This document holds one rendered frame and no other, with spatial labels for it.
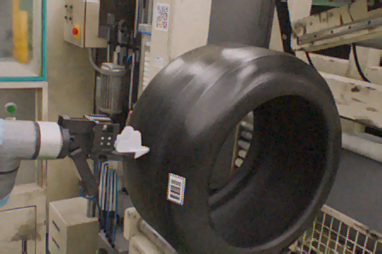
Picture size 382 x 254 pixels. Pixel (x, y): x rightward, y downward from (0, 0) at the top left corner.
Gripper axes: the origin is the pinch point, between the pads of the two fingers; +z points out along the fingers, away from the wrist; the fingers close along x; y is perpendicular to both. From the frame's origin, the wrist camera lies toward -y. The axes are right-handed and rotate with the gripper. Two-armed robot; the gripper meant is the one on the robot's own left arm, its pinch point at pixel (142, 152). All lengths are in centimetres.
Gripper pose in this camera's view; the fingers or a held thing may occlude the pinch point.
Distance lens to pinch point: 103.7
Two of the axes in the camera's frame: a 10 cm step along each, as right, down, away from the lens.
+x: -5.5, -2.9, 7.9
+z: 8.1, 0.4, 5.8
